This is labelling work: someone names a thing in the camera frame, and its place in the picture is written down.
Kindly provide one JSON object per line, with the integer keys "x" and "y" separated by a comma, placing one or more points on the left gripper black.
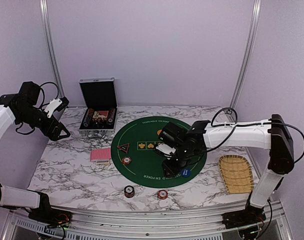
{"x": 53, "y": 135}

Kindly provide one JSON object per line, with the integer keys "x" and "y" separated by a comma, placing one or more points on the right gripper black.
{"x": 174, "y": 171}

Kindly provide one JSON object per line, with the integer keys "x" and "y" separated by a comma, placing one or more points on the blue small blind button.
{"x": 186, "y": 173}

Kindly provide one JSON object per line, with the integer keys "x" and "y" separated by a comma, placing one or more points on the orange red chip stack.
{"x": 162, "y": 194}

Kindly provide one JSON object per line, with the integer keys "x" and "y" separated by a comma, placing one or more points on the triangular all-in button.
{"x": 124, "y": 147}

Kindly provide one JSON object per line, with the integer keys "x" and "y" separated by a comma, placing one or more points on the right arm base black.
{"x": 247, "y": 216}

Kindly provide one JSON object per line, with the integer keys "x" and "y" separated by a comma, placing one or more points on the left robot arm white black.
{"x": 18, "y": 109}

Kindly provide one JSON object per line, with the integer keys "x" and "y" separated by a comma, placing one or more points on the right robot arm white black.
{"x": 268, "y": 142}

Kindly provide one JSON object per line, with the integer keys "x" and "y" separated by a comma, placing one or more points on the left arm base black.
{"x": 46, "y": 214}

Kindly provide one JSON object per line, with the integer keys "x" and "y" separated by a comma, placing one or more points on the left chip row in case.
{"x": 88, "y": 117}

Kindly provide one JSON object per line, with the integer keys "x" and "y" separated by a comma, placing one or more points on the chip row in case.
{"x": 88, "y": 117}
{"x": 111, "y": 116}

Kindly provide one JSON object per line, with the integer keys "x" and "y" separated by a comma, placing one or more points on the card deck box in case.
{"x": 100, "y": 114}

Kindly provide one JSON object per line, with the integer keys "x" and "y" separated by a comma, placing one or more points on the aluminium poker case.
{"x": 99, "y": 94}

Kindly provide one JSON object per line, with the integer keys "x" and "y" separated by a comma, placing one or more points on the woven bamboo tray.
{"x": 236, "y": 173}

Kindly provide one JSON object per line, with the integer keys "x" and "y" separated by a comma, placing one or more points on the round green poker mat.
{"x": 145, "y": 168}

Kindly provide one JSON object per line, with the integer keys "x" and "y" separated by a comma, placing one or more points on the red-backed playing card deck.
{"x": 102, "y": 155}

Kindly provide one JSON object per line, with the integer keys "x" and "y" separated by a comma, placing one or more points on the right chip row in case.
{"x": 111, "y": 116}

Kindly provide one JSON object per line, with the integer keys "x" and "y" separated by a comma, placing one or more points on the dark brown chip stack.
{"x": 129, "y": 191}

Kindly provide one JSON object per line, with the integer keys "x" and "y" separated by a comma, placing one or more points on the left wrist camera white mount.
{"x": 57, "y": 104}

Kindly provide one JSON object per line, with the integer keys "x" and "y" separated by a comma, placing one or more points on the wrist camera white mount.
{"x": 57, "y": 104}
{"x": 165, "y": 149}

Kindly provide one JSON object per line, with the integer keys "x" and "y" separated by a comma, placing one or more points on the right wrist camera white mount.
{"x": 165, "y": 149}

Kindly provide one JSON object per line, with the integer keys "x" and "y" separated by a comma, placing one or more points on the front aluminium rail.
{"x": 195, "y": 224}

